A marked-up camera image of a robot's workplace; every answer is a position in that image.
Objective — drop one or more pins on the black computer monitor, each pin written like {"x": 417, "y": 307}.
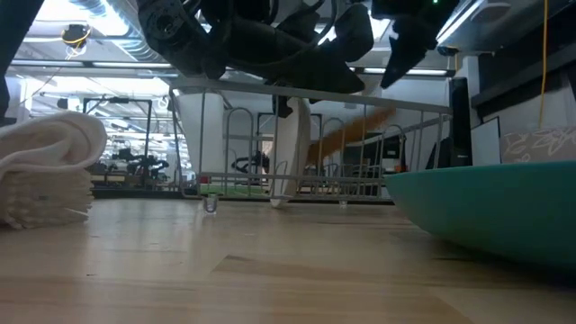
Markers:
{"x": 461, "y": 126}

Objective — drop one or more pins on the white striped dish towel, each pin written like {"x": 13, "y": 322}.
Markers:
{"x": 45, "y": 180}

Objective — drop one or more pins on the LED tube light bar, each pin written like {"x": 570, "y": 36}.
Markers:
{"x": 135, "y": 65}

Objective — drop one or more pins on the white plate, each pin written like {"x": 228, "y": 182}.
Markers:
{"x": 288, "y": 153}

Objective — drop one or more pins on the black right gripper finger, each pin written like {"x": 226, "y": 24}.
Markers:
{"x": 355, "y": 31}
{"x": 402, "y": 58}

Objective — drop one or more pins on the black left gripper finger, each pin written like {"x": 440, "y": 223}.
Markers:
{"x": 333, "y": 81}
{"x": 282, "y": 107}

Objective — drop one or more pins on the translucent plastic cutlery holder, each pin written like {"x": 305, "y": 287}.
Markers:
{"x": 198, "y": 135}

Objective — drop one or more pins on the wooden plate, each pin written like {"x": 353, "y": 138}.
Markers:
{"x": 351, "y": 132}

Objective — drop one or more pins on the teal plate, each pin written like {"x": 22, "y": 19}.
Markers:
{"x": 495, "y": 207}

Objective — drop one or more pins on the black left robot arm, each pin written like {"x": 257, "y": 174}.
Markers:
{"x": 13, "y": 45}

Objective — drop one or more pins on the black background robot station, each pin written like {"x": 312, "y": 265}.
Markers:
{"x": 144, "y": 166}

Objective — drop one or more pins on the white board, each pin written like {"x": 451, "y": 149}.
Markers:
{"x": 486, "y": 144}

